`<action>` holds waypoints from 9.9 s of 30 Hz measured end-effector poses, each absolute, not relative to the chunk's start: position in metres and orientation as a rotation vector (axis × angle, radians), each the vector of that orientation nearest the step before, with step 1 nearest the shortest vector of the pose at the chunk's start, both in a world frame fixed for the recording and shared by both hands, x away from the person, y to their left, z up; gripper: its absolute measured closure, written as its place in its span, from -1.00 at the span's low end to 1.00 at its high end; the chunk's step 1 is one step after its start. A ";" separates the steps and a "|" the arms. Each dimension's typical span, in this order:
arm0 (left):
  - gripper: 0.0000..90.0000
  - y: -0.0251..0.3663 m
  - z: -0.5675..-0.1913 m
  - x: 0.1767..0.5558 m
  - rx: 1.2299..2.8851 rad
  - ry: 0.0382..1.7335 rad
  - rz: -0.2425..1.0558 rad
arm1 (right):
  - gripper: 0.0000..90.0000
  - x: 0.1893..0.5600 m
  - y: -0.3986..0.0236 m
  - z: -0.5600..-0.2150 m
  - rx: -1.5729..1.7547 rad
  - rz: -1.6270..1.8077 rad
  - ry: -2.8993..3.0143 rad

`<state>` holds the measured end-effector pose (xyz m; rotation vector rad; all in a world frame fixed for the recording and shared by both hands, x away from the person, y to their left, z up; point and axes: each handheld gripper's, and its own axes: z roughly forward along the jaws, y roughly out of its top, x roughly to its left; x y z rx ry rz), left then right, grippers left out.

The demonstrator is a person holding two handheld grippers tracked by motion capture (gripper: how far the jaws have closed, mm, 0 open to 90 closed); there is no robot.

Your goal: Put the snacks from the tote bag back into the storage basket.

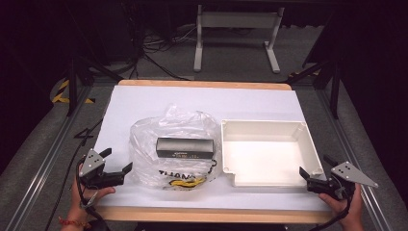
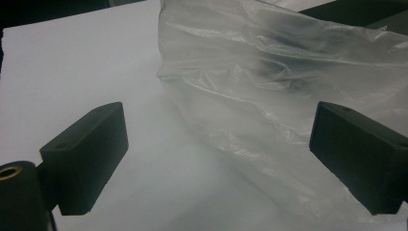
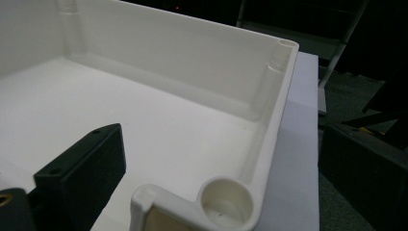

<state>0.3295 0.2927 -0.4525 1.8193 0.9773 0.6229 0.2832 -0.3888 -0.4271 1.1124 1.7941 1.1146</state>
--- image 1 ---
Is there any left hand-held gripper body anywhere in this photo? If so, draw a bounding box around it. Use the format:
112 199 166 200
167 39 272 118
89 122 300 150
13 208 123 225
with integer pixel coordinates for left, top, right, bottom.
78 148 126 191

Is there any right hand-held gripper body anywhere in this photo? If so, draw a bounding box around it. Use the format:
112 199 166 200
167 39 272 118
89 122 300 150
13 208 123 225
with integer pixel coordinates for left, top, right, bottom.
306 161 379 201

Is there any clear printed plastic bag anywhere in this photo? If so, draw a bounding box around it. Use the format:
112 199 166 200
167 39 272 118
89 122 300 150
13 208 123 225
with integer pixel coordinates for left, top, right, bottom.
128 103 223 191

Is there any white plastic bin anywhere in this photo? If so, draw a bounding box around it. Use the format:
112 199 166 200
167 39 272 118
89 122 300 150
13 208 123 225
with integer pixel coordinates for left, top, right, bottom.
220 118 325 189

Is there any black rectangular box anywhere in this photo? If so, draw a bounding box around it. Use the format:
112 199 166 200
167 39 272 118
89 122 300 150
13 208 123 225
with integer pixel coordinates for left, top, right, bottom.
155 137 216 160

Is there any person's right hand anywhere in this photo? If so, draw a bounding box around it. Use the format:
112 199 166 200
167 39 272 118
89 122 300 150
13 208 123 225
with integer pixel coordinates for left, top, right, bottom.
319 184 364 227

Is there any person's left hand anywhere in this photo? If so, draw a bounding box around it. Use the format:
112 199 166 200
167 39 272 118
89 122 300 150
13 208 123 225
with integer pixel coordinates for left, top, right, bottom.
62 164 116 223

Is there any black metal stand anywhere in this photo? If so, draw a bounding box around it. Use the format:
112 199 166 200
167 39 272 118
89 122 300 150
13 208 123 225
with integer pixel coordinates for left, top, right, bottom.
287 57 342 120
64 54 124 117

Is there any yellow black hazard tape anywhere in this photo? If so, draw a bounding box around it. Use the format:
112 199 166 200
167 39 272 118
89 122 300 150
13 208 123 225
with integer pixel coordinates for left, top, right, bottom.
51 78 96 105

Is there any white table cover sheet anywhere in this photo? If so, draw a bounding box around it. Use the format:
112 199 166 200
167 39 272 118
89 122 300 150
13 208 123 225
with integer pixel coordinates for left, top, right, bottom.
94 85 331 213

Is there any aluminium floor rail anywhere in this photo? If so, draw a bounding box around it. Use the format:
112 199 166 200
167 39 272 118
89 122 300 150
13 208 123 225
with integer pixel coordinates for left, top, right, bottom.
316 80 391 231
4 85 94 231

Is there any thin black floor cable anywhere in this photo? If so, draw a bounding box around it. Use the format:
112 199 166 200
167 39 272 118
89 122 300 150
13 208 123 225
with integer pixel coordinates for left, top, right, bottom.
44 118 104 231

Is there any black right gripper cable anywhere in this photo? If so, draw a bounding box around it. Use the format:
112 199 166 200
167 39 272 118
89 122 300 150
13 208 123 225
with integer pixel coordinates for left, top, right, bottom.
308 196 354 231

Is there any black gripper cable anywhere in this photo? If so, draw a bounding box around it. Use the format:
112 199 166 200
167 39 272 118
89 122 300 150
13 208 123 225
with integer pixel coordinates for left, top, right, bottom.
308 196 354 231
75 163 112 231

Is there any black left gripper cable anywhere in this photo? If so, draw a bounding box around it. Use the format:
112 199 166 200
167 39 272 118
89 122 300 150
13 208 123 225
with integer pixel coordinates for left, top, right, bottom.
75 163 112 231

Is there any red bead bracelet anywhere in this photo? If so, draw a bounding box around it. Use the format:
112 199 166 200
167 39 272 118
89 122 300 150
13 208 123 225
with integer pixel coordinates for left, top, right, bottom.
58 216 92 229

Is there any tangle of floor cables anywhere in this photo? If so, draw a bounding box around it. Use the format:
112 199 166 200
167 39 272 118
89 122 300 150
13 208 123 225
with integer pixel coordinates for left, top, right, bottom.
128 25 200 81

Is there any white metal table frame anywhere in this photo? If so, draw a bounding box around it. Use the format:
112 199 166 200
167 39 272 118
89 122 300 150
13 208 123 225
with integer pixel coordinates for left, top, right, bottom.
192 4 286 74

